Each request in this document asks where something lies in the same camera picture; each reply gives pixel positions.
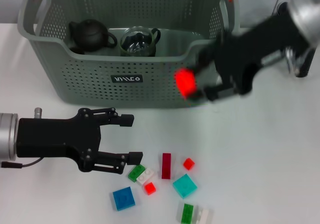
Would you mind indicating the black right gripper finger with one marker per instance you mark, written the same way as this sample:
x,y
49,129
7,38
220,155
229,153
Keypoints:
x,y
220,92
207,56

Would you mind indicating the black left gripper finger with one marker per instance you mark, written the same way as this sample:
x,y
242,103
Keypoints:
x,y
117,161
115,118

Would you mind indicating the cyan square toy plate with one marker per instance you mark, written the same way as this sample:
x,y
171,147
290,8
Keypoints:
x,y
185,186

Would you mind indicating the green toy brick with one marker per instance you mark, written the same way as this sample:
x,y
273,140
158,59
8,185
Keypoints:
x,y
134,172
187,214

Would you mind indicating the small red toy brick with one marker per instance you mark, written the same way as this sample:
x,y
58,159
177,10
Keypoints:
x,y
188,164
150,188

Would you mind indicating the silver left gripper connector post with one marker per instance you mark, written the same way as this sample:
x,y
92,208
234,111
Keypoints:
x,y
38,113

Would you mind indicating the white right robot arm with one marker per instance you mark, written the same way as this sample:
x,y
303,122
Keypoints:
x,y
307,11

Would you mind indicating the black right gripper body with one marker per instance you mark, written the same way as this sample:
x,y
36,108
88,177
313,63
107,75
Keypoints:
x,y
255,43

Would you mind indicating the glass teacup with black sleeve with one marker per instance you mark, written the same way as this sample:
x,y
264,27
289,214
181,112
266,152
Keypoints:
x,y
138,43

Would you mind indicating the grey perforated storage basket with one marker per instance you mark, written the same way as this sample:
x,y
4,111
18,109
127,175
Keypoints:
x,y
100,88

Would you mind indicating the black clay teapot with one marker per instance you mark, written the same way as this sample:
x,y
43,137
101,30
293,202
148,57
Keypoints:
x,y
90,33

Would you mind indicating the white toy brick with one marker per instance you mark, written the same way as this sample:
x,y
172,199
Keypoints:
x,y
147,176
203,216

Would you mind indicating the silver right gripper connector post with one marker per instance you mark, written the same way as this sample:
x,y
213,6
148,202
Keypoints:
x,y
292,62

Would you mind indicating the red sloped toy brick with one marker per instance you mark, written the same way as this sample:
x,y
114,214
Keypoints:
x,y
185,82

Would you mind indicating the silver gripper connector post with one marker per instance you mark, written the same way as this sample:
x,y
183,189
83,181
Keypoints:
x,y
38,113
292,62

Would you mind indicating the blue square toy plate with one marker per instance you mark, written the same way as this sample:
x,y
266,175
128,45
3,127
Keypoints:
x,y
123,199

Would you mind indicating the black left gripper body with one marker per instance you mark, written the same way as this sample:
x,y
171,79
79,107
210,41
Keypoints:
x,y
57,136

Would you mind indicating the dark red long toy brick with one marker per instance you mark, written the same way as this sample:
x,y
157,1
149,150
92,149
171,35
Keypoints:
x,y
166,166

